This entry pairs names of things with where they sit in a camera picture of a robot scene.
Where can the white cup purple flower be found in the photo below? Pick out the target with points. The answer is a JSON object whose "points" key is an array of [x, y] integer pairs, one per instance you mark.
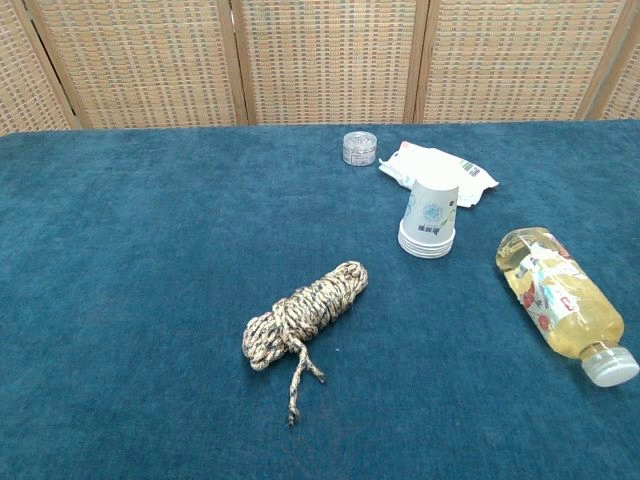
{"points": [[427, 256]]}

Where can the white paper cups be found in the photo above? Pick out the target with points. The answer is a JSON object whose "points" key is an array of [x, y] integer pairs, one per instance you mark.
{"points": [[430, 210]]}

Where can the small clear plastic jar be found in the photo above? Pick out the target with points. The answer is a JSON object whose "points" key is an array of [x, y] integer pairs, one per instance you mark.
{"points": [[360, 150]]}

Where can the white wipes packet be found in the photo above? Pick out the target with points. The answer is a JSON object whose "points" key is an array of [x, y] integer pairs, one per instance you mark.
{"points": [[440, 165]]}

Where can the blue carpet table cover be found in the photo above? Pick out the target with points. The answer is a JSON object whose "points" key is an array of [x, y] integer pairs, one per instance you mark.
{"points": [[150, 250]]}

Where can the woven bamboo screen panel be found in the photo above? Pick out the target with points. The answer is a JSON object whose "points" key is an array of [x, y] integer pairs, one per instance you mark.
{"points": [[20, 75], [330, 60], [140, 60], [631, 75], [520, 60]]}

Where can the yellow liquid plastic bottle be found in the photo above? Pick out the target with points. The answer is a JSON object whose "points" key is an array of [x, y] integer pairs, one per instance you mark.
{"points": [[565, 300]]}

